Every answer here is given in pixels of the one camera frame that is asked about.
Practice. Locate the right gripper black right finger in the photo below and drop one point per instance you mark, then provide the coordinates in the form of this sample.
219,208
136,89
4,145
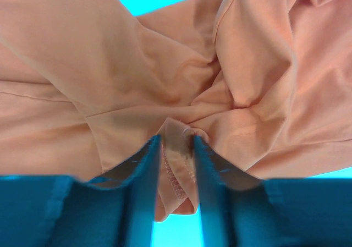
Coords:
238,209

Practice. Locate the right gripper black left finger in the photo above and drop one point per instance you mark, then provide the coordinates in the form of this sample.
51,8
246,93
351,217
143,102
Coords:
114,209

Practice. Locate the orange t shirt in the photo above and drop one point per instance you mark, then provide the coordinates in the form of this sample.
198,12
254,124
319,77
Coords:
267,84

